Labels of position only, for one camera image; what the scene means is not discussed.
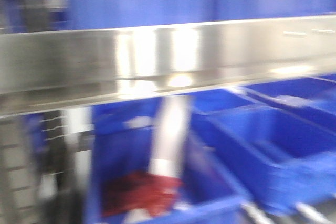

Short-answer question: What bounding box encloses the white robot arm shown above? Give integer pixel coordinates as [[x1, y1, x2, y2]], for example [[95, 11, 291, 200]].
[[148, 95, 191, 178]]

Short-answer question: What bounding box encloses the blue empty storage bin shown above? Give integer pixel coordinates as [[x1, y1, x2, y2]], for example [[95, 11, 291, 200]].
[[191, 89, 335, 215]]

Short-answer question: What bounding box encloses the perforated steel shelf post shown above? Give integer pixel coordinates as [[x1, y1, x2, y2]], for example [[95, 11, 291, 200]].
[[1, 113, 67, 223]]

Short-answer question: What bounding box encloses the stainless steel shelf rail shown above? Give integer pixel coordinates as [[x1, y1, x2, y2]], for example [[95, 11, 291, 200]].
[[1, 15, 335, 118]]

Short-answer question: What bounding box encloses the blue bin with red parts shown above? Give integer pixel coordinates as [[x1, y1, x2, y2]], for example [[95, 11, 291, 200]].
[[84, 98, 248, 223]]

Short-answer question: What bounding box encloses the blue far right bin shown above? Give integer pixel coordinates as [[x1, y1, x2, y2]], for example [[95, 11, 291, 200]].
[[241, 77, 335, 131]]

